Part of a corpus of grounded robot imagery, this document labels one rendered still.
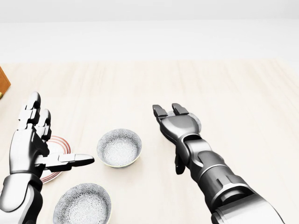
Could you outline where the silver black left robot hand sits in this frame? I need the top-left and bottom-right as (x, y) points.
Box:
(10, 91), (95, 175)

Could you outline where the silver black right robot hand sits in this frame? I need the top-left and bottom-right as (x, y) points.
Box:
(152, 103), (202, 175)

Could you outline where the wooden cabinet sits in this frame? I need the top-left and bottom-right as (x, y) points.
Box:
(0, 66), (11, 94)

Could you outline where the white plate with red rings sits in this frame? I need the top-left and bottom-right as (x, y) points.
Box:
(40, 135), (71, 185)

